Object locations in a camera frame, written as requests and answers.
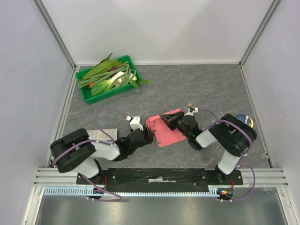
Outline pink paper box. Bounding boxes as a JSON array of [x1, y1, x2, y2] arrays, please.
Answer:
[[146, 115, 186, 147]]

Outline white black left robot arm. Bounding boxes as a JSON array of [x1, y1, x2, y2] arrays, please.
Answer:
[[50, 126, 154, 184]]

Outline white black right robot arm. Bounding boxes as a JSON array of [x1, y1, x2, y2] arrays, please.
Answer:
[[160, 112, 257, 185]]

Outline blue white book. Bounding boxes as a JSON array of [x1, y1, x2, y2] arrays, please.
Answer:
[[87, 128, 118, 142]]

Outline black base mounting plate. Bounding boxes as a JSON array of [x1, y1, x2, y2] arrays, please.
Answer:
[[90, 168, 243, 186]]

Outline yellow masking tape roll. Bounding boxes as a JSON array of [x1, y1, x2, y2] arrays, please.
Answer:
[[235, 114, 254, 128]]

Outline white radish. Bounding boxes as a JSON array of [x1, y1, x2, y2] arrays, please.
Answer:
[[112, 71, 137, 84]]

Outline bok choy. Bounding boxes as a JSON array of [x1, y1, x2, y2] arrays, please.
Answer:
[[91, 78, 118, 97]]

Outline green long beans bundle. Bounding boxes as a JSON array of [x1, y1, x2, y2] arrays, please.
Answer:
[[78, 61, 137, 90]]

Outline green leafy vegetable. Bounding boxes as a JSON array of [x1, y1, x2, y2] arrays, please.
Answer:
[[82, 53, 119, 81]]

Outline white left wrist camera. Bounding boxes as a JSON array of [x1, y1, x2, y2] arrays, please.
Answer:
[[125, 115, 143, 131]]

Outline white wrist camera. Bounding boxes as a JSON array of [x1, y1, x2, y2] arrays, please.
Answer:
[[125, 115, 143, 131], [185, 106, 199, 116]]

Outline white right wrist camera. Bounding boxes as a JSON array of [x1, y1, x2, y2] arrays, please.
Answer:
[[185, 106, 199, 116]]

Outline light blue cable duct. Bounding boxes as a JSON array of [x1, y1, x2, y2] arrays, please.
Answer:
[[43, 185, 223, 196]]

